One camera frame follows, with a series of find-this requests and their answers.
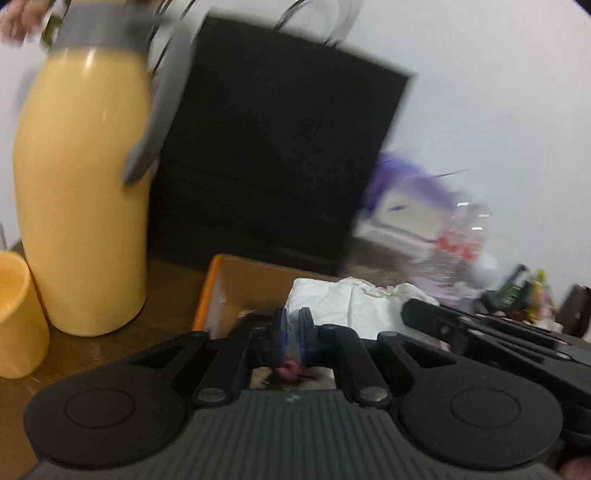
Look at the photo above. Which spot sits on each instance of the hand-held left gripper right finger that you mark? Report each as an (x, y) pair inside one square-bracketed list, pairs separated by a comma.
[(304, 332)]

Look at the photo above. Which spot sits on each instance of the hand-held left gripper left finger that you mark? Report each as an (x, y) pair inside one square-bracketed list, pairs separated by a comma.
[(281, 332)]

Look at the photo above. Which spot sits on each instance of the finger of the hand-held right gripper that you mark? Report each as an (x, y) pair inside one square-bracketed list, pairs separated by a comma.
[(434, 318)]

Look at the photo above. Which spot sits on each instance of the white cloth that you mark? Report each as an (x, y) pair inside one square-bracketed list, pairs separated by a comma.
[(351, 304)]

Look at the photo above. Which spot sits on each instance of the red cardboard box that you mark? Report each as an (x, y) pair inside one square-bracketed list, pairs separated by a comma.
[(240, 277)]

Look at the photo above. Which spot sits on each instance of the clear snack container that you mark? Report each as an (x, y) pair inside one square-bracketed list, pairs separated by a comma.
[(378, 258)]

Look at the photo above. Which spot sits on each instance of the water bottle red label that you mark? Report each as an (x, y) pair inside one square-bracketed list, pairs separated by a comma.
[(461, 240)]

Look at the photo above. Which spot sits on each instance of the dark green bottle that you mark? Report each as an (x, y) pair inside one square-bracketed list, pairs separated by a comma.
[(512, 286)]

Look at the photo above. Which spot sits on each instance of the brown leather wallet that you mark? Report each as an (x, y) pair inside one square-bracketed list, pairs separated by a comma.
[(577, 311)]

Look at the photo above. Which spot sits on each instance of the white flat box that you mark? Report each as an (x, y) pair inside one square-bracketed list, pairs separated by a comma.
[(397, 226)]

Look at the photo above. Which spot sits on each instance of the yellow green snack packet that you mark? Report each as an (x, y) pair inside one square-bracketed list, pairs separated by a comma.
[(540, 290)]

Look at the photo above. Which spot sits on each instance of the purple tissue pack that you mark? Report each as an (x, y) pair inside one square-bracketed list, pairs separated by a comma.
[(406, 184)]

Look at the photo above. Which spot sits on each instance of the black paper bag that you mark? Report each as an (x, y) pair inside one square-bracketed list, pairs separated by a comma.
[(277, 138)]

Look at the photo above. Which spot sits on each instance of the yellow thermos jug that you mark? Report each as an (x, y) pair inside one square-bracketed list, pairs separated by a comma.
[(83, 207)]

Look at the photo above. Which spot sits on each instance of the yellow mug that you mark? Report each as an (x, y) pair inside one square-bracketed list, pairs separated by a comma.
[(18, 323)]

